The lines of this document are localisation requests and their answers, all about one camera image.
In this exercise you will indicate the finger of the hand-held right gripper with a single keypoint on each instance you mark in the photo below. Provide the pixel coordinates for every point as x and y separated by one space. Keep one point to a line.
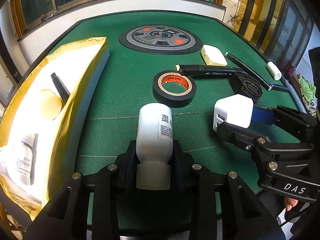
237 135
262 116

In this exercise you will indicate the black electrical tape roll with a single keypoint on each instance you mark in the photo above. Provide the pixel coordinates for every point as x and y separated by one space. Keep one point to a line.
175 101

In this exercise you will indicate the person's right hand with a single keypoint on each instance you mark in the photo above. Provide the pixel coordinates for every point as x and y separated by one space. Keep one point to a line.
290 203

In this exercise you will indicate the white box yellow taped rim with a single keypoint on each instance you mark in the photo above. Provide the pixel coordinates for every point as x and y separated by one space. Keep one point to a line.
85 67

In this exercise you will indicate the black cooling fan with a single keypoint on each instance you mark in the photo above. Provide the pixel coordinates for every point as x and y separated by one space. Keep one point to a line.
246 85

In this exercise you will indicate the white labelled plastic bottle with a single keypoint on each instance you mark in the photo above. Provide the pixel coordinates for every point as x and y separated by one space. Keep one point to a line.
22 160
153 135

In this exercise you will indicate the gold panelled door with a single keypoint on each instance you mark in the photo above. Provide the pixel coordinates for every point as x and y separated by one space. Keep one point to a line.
257 12

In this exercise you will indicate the small white plastic bottle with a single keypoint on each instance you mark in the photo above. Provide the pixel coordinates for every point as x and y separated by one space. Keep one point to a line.
273 70

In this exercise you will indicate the pink small item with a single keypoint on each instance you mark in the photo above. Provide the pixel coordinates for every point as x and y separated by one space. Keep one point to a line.
291 70

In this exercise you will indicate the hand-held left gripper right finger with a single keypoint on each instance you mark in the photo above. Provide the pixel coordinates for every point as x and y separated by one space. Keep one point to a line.
178 170

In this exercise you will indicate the black marker grey cap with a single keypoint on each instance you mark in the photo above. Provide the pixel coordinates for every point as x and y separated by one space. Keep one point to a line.
237 61

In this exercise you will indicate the black marker purple caps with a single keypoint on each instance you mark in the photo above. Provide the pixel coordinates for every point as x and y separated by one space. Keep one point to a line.
280 87

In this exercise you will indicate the green cloth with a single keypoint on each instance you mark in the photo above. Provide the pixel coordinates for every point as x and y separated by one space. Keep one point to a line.
307 87

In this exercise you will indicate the small dark window latch item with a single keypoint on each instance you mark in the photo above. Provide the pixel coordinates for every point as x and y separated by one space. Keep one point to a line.
46 17

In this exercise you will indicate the white usb charger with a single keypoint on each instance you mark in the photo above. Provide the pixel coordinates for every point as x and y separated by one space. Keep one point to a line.
237 110

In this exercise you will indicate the black marker with yellow end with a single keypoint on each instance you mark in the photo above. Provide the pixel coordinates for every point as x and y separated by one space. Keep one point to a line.
200 72

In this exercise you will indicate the round grey table control panel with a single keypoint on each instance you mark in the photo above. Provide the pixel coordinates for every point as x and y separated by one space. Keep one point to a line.
135 40

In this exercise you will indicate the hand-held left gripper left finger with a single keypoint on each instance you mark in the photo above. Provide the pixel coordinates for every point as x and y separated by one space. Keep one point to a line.
130 170

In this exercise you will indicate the cream plastic case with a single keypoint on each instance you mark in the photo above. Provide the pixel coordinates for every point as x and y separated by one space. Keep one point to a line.
212 53

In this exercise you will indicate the black marker pale yellow cap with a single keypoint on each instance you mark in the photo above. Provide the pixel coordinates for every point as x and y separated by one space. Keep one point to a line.
60 86

